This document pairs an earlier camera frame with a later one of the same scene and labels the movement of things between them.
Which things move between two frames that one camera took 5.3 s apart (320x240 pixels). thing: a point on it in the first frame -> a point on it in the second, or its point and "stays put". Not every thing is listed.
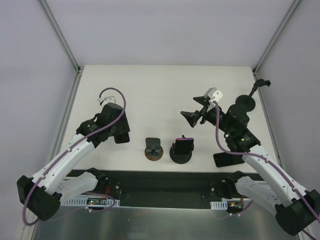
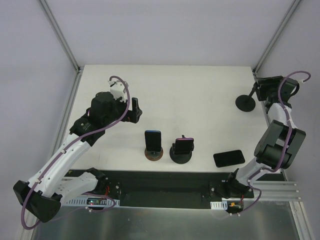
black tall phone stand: [247, 101] stays put
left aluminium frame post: [79, 69] stays put
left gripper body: [122, 136] -> [134, 110]
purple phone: [183, 145] stays put
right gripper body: [203, 113] -> [261, 88]
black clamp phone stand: [180, 158] stays put
